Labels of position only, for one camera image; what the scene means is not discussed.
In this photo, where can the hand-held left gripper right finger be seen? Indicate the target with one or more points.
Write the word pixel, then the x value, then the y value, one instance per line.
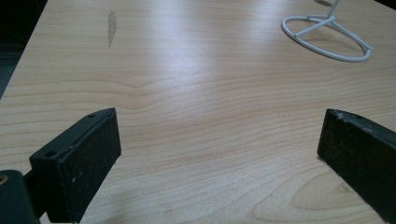
pixel 358 155

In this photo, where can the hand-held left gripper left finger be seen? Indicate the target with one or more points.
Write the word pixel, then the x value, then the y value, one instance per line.
pixel 84 161

